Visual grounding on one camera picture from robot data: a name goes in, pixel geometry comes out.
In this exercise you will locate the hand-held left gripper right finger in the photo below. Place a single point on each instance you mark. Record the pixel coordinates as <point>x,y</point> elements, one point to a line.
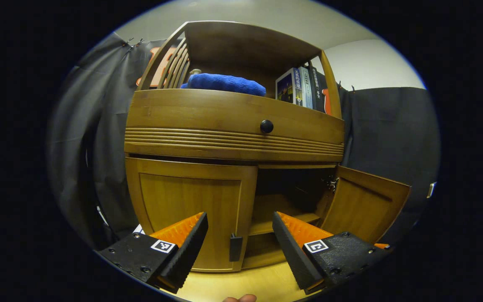
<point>289,251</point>

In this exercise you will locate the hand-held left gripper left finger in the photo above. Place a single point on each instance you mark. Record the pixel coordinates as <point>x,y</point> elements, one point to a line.
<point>187,256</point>

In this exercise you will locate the wooden cabinet door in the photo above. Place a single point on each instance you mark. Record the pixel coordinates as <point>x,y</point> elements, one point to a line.
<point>183,197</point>
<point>363,201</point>

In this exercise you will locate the wooden double-door shoe cabinet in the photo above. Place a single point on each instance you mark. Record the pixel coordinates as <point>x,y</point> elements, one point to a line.
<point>245,46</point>

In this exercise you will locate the metal door hinge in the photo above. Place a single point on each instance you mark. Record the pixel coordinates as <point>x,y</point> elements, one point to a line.
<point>331,183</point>

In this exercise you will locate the inner wooden shelf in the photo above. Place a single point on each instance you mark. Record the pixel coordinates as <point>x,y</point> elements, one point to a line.
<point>279,209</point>

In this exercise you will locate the black round drawer knob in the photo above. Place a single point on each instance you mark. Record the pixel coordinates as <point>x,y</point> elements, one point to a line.
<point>266,126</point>

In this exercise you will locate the wooden ribbed drawer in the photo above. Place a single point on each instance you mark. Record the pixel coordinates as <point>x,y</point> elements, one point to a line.
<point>191,113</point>

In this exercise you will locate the pale grey book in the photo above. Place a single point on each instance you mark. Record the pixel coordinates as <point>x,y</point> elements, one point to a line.
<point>307,90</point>

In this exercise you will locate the blue spine book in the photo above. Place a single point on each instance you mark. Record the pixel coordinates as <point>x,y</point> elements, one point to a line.
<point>285,88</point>

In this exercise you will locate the blue folded towel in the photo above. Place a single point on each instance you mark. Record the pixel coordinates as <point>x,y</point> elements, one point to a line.
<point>224,84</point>

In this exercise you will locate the clear pump bottle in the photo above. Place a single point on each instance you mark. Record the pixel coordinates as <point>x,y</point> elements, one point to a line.
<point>195,71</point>

